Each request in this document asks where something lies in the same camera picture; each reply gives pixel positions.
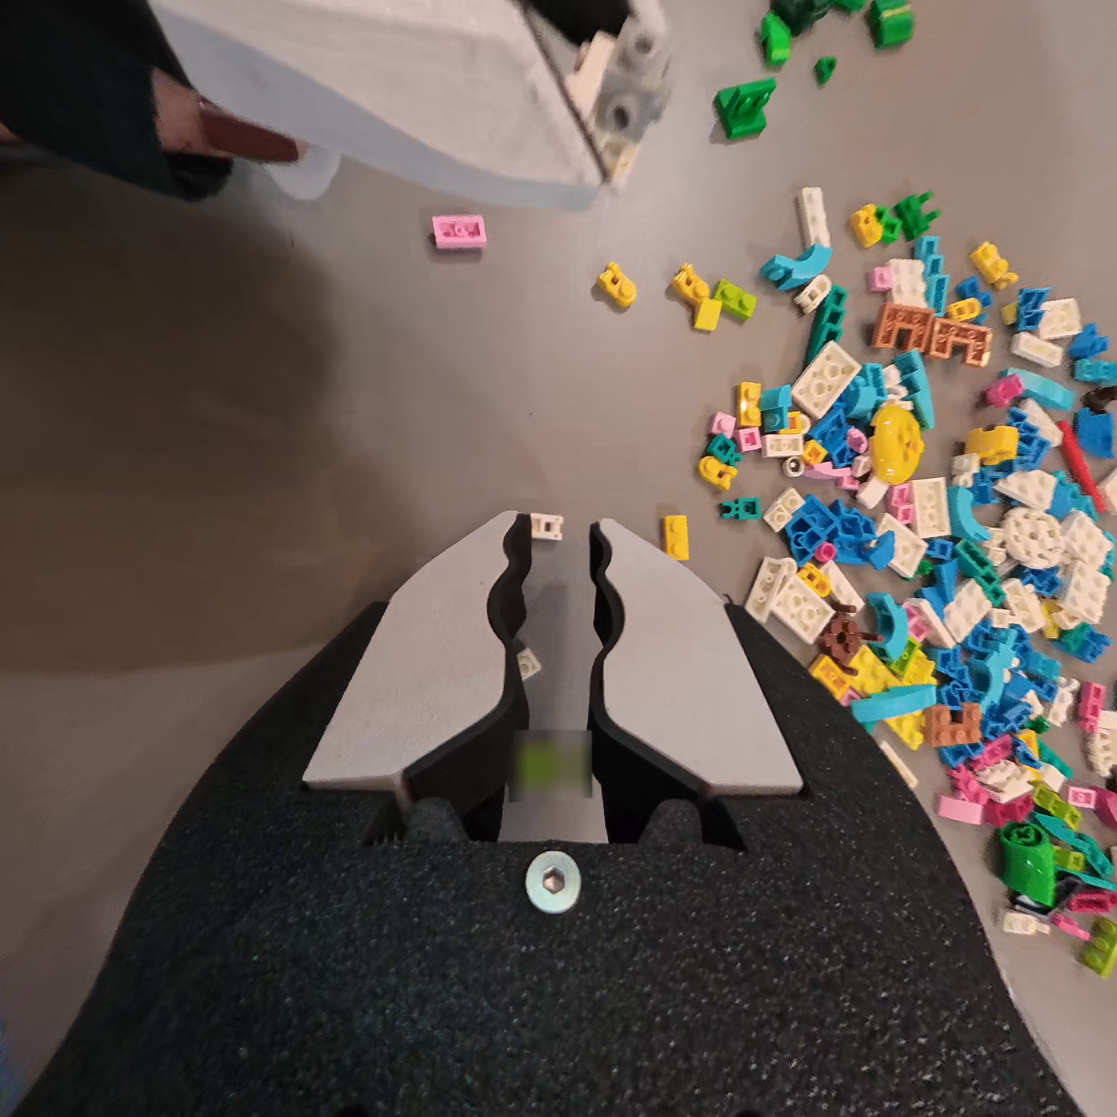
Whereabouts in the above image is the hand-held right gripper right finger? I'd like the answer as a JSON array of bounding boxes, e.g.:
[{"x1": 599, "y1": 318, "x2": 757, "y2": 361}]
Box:
[{"x1": 587, "y1": 519, "x2": 804, "y2": 843}]

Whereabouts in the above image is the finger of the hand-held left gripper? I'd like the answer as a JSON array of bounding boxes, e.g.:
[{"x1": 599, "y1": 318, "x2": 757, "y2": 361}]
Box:
[{"x1": 151, "y1": 0, "x2": 634, "y2": 212}]

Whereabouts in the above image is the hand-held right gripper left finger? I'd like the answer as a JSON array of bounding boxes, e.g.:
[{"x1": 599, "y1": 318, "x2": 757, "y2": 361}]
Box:
[{"x1": 304, "y1": 511, "x2": 534, "y2": 843}]

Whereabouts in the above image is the grey white lego assembly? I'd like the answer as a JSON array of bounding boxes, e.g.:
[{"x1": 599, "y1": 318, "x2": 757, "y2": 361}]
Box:
[{"x1": 566, "y1": 21, "x2": 675, "y2": 191}]

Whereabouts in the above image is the person's left forearm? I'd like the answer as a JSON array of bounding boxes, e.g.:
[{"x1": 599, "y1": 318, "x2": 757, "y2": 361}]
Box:
[{"x1": 0, "y1": 0, "x2": 233, "y2": 203}]

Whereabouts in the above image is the pile of colourful lego pieces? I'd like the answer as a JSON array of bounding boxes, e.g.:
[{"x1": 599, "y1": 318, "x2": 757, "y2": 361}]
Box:
[{"x1": 671, "y1": 185, "x2": 1117, "y2": 979}]

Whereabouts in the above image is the group of green lego pieces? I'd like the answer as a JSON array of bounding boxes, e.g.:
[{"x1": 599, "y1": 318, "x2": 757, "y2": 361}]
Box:
[{"x1": 715, "y1": 0, "x2": 918, "y2": 141}]

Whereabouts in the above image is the person's left hand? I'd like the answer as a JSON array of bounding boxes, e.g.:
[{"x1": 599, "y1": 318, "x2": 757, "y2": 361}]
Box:
[{"x1": 154, "y1": 71, "x2": 304, "y2": 168}]

